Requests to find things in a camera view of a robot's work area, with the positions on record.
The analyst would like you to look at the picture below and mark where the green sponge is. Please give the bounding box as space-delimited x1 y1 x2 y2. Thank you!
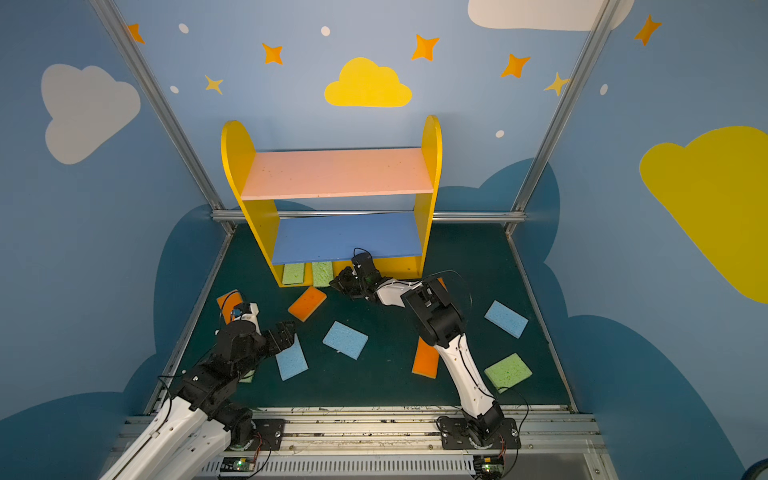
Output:
484 353 533 393
282 263 306 286
239 370 255 383
312 261 335 288

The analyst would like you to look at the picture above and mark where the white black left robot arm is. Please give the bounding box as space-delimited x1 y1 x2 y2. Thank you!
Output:
102 320 296 479

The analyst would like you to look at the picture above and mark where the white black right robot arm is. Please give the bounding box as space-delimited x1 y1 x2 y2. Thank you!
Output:
330 251 505 447

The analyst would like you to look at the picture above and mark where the yellow wooden shelf unit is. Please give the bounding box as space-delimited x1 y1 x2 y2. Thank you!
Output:
221 115 443 287

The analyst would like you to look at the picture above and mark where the blue sponge left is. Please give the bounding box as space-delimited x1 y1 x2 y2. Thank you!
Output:
276 334 308 381

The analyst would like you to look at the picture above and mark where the blue sponge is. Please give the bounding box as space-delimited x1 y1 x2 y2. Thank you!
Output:
484 300 528 339
322 321 368 360
276 334 308 381

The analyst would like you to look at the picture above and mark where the orange sponge left of centre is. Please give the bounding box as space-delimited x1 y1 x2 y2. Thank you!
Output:
288 286 327 322

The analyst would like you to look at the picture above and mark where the orange sponge far left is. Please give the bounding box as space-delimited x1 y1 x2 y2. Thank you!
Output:
216 290 243 324

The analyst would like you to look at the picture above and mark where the blue sponge centre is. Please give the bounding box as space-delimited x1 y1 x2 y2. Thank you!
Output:
322 321 368 360

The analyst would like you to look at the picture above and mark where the orange sponge front centre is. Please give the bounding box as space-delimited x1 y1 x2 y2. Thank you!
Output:
411 338 440 379

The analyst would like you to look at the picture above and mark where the left green circuit board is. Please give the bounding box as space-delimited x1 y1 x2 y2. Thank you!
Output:
219 457 257 475

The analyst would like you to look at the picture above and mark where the green circuit board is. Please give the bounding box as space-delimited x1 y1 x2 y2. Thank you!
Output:
219 457 257 475
473 456 505 480

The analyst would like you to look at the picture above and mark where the blue sponge far right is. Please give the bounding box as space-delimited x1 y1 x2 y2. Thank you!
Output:
484 300 528 339

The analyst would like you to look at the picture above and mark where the right green circuit board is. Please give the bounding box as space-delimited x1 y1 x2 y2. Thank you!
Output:
473 456 505 480

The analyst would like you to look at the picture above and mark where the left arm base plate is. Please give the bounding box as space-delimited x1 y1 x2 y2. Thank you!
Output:
230 418 286 451

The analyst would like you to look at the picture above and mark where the aluminium frame crossbar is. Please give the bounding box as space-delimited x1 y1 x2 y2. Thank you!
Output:
211 209 527 225

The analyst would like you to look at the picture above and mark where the aluminium frame post right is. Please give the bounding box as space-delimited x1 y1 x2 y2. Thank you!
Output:
505 0 622 240

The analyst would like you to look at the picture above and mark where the aluminium frame post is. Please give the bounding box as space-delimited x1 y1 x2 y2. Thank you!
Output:
89 0 224 212
505 0 622 240

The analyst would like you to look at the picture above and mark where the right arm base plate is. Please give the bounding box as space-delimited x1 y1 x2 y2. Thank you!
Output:
435 416 522 450

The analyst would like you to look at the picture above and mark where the aluminium frame post left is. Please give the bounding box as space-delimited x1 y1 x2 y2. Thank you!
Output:
89 0 224 212

